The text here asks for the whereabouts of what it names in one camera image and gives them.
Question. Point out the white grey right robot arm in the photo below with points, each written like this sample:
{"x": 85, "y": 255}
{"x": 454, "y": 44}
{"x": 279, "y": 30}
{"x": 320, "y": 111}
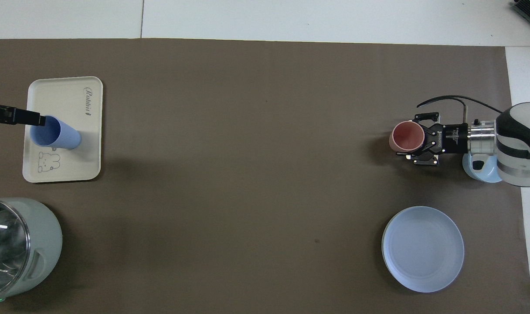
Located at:
{"x": 518, "y": 148}

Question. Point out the pink cup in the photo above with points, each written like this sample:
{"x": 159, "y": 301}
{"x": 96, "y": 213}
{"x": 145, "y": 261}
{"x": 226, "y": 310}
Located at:
{"x": 408, "y": 136}

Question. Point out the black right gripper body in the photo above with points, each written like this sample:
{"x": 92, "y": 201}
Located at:
{"x": 453, "y": 138}

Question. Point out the mint green electric pot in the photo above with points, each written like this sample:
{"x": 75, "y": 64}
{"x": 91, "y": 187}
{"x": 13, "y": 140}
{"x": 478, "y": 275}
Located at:
{"x": 42, "y": 235}

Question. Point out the light blue bowl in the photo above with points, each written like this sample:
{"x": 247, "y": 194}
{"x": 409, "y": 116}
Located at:
{"x": 483, "y": 172}

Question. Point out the light blue plate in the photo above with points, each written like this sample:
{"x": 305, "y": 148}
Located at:
{"x": 422, "y": 248}

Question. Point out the blue ribbed cup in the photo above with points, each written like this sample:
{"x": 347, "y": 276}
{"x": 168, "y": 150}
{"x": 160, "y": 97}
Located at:
{"x": 62, "y": 135}

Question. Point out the brown table mat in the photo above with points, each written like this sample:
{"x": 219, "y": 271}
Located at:
{"x": 247, "y": 174}

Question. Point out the cream rabbit print tray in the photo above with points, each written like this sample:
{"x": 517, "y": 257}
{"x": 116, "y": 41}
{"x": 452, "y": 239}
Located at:
{"x": 60, "y": 96}

